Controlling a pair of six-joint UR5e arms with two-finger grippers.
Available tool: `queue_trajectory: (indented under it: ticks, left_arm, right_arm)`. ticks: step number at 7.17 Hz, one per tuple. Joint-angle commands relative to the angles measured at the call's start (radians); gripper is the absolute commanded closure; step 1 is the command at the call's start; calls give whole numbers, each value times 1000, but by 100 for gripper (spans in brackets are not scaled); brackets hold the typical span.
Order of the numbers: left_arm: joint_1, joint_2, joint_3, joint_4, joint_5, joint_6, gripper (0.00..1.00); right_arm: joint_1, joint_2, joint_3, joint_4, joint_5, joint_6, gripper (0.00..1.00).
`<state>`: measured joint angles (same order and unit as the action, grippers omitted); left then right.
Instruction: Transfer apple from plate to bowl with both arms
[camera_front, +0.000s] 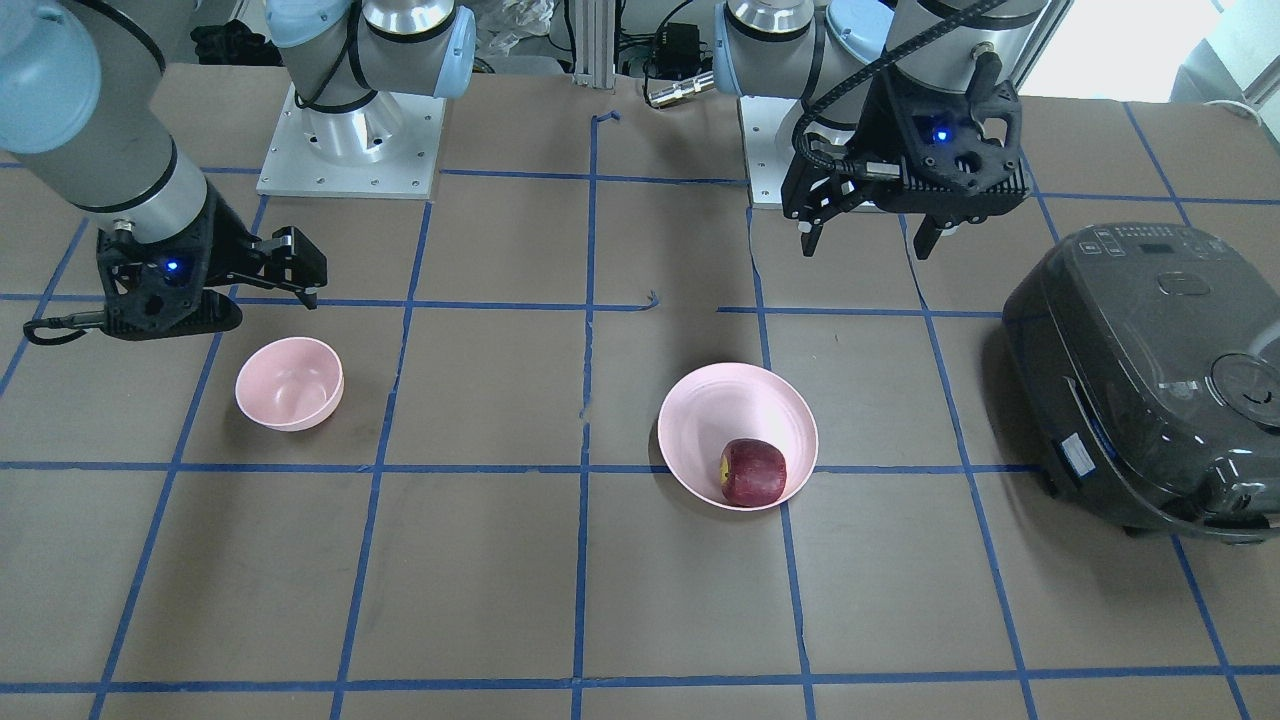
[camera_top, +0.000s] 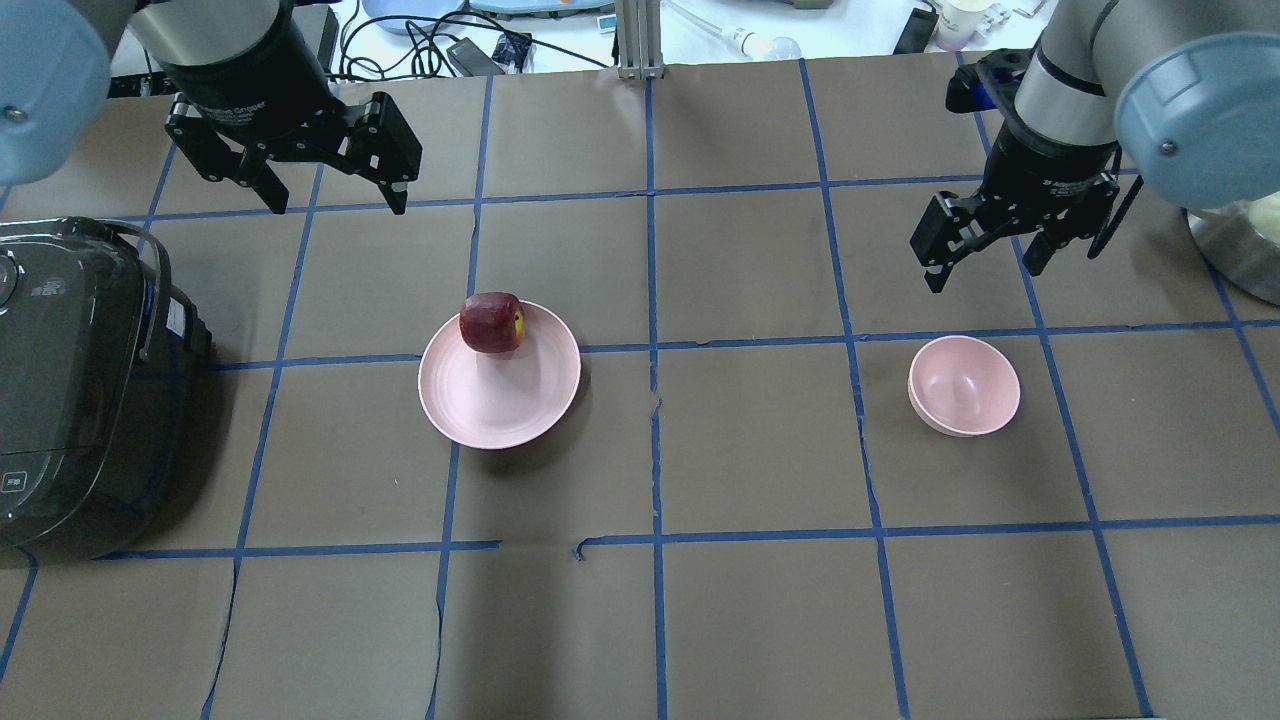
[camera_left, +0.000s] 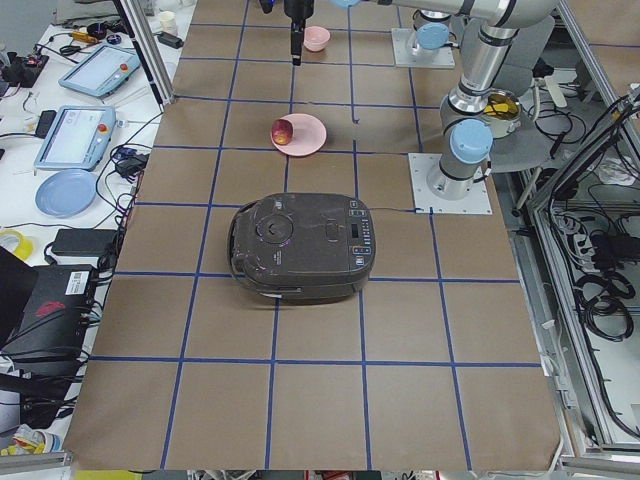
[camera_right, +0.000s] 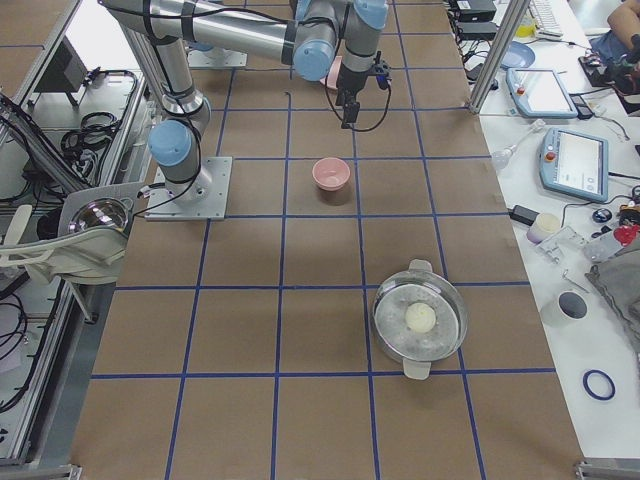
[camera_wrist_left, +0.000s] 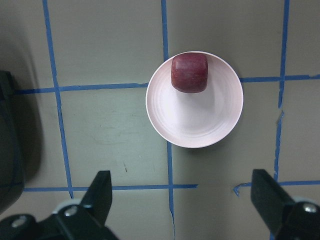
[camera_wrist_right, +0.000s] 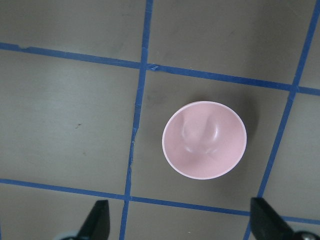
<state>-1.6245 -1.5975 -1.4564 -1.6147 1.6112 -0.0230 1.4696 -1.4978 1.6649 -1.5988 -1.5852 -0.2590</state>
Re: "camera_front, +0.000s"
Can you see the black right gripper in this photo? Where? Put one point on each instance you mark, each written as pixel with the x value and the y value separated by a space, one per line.
pixel 226 243

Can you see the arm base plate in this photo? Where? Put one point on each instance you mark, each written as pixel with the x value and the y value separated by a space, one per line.
pixel 767 124
pixel 387 149

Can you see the red apple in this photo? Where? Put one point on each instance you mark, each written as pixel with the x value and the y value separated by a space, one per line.
pixel 752 473

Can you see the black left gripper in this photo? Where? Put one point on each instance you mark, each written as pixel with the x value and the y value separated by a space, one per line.
pixel 858 128

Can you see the black rice cooker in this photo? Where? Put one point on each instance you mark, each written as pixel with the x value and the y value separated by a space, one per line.
pixel 1148 352

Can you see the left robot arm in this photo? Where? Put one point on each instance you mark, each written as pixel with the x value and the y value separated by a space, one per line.
pixel 825 57

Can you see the aluminium frame post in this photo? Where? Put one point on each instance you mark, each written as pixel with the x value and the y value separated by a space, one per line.
pixel 594 42

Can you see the pink bowl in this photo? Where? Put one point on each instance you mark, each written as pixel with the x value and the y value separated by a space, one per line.
pixel 291 384

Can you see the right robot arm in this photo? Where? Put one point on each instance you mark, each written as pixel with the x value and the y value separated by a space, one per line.
pixel 78 80

